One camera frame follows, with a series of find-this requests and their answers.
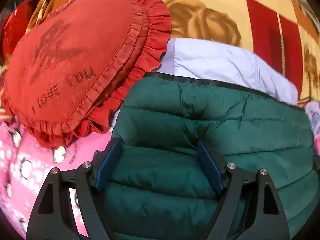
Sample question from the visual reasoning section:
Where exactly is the orange red rose blanket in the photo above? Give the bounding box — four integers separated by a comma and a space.
27, 0, 319, 103

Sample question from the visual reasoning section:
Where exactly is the pink penguin print quilt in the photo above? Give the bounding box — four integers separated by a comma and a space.
0, 122, 112, 237

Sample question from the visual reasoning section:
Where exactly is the green quilted puffer jacket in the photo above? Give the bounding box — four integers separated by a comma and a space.
98, 73, 319, 239

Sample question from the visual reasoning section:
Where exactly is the red clothes pile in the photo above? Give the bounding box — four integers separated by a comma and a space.
1, 0, 39, 62

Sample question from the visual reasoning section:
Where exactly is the red heart ruffled pillow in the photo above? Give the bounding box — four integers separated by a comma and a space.
1, 0, 171, 149

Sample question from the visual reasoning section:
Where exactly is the lilac folded garment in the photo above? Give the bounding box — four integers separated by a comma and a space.
109, 37, 320, 140

